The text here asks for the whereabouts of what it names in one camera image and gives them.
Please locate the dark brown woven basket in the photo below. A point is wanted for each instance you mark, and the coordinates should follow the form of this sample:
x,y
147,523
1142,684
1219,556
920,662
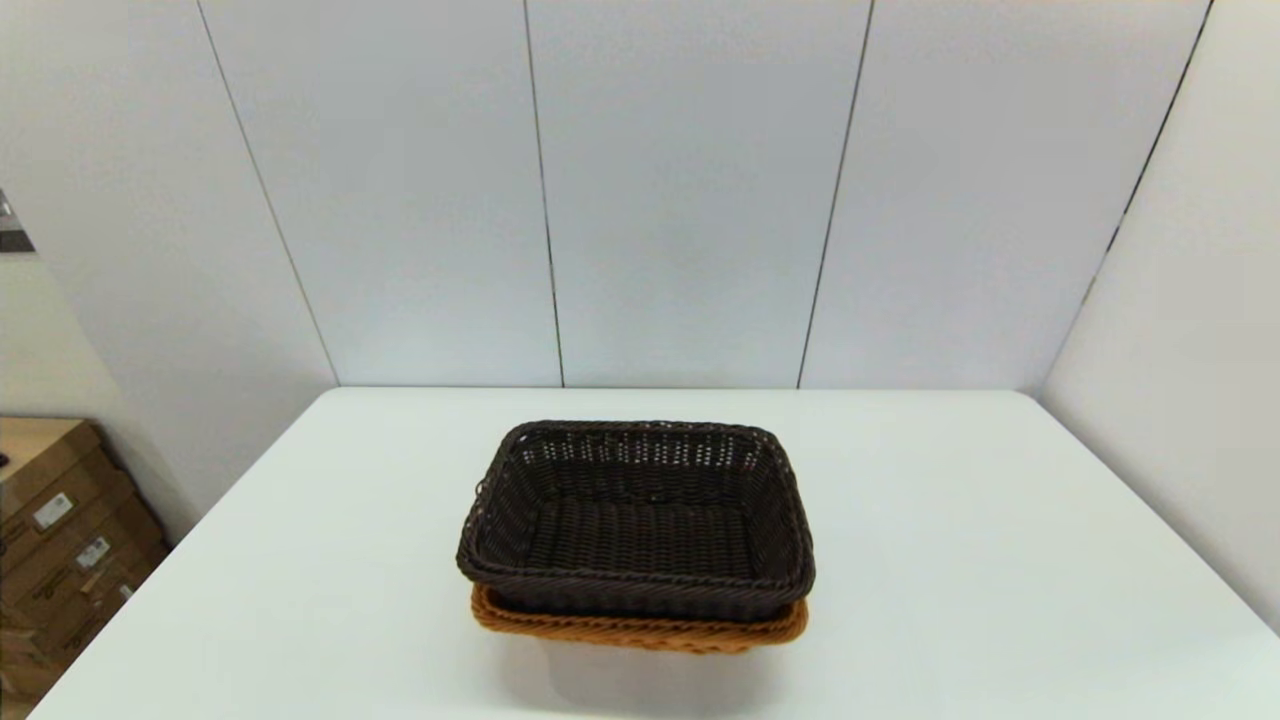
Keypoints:
x,y
640,545

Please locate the orange woven basket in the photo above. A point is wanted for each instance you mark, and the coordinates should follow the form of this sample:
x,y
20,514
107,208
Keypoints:
x,y
640,632

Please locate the brown cardboard box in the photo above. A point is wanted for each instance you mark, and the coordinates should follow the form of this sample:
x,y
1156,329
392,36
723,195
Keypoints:
x,y
100,610
40,450
35,670
70,565

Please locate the grey wall fixture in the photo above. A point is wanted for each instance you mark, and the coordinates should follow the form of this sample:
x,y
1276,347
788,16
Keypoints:
x,y
10,238

